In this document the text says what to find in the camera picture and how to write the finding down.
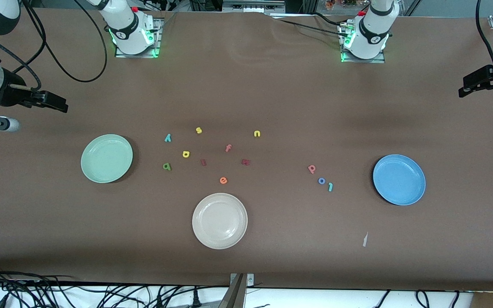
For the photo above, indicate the small metal bracket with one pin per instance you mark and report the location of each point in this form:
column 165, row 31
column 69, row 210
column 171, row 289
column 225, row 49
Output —
column 250, row 280

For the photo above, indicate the brown table cover sheet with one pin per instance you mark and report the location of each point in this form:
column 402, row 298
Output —
column 272, row 98

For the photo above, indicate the pink letter f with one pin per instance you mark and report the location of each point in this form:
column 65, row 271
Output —
column 228, row 148

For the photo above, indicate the grey aluminium frame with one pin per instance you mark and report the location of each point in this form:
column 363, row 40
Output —
column 253, row 6

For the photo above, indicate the pink letter p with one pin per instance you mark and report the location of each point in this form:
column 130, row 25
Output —
column 313, row 171

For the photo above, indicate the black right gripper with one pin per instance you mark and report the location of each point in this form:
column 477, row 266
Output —
column 14, row 92

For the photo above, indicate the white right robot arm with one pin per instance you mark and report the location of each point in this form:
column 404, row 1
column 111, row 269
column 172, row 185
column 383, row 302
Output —
column 129, row 30

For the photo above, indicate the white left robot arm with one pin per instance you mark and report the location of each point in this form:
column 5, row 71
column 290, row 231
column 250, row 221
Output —
column 372, row 34

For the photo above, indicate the yellow letter a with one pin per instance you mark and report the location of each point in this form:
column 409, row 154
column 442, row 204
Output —
column 188, row 155

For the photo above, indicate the teal letter y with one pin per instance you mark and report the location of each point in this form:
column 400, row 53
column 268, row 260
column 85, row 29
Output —
column 167, row 138

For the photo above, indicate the green letter q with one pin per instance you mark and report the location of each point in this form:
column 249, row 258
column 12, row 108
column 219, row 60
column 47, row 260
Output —
column 169, row 167

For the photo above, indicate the small white paper scrap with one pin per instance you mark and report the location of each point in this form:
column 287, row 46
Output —
column 365, row 240

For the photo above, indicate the light green plate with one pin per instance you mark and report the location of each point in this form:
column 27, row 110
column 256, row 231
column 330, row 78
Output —
column 101, row 156

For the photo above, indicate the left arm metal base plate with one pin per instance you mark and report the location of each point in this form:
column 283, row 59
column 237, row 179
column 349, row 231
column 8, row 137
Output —
column 379, row 61

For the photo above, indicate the dark red letter m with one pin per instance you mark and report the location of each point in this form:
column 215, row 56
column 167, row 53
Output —
column 246, row 162

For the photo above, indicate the blue plate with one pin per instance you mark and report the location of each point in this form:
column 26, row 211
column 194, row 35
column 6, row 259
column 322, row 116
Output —
column 400, row 182

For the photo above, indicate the cream white plate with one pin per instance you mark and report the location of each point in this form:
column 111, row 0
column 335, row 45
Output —
column 218, row 222

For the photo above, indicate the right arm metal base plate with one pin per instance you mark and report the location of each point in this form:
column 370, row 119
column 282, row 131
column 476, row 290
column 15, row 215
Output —
column 158, row 38

